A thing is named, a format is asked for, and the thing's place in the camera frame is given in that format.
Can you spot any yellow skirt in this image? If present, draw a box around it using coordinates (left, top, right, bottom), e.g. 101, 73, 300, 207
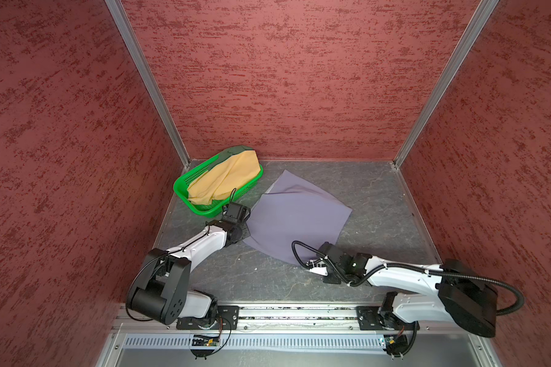
188, 151, 260, 206

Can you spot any lavender skirt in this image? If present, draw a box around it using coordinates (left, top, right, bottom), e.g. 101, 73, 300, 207
243, 171, 352, 265

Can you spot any green plastic basket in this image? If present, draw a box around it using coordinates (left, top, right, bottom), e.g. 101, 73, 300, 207
174, 145, 263, 218

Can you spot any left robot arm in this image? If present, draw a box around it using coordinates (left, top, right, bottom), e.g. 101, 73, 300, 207
126, 203, 251, 330

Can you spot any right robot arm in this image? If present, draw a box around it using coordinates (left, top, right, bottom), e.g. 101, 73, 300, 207
307, 243, 497, 338

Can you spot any dark green skirt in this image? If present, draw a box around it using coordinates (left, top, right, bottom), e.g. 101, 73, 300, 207
220, 145, 253, 159

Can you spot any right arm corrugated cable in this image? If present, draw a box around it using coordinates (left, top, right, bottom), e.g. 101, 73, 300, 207
291, 240, 525, 359

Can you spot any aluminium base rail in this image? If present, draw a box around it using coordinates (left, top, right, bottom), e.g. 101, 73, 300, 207
111, 303, 468, 336

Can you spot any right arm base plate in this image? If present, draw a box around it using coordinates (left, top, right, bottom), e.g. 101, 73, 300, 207
356, 306, 420, 331

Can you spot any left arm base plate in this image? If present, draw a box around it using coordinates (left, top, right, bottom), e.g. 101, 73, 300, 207
176, 305, 240, 331

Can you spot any white slotted cable duct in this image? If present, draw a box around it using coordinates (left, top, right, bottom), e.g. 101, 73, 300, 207
122, 333, 386, 353

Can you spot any left aluminium corner post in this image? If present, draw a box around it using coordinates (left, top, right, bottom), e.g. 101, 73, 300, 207
105, 0, 191, 171

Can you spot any aluminium corner post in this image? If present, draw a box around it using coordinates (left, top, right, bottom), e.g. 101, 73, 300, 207
105, 0, 191, 171
393, 0, 499, 170

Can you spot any right aluminium corner post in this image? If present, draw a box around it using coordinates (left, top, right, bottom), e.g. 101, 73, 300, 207
393, 0, 499, 170

